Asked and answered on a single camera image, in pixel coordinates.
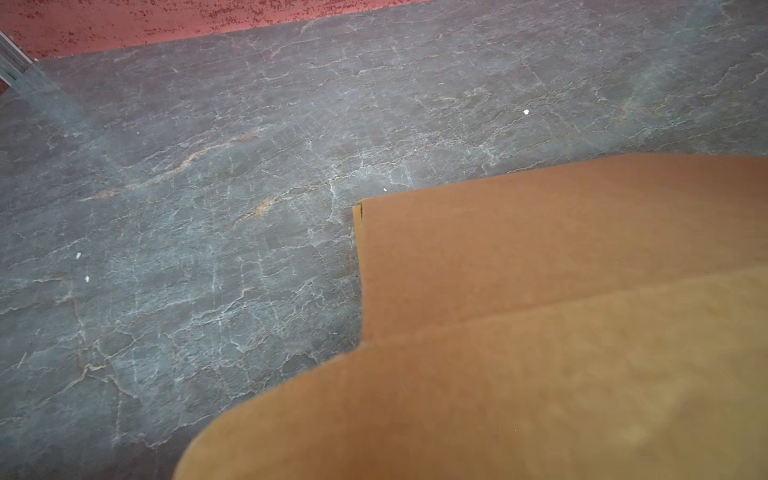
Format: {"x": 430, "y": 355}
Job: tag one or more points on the brown cardboard box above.
{"x": 605, "y": 319}

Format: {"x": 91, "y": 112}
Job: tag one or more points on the left aluminium corner post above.
{"x": 14, "y": 62}

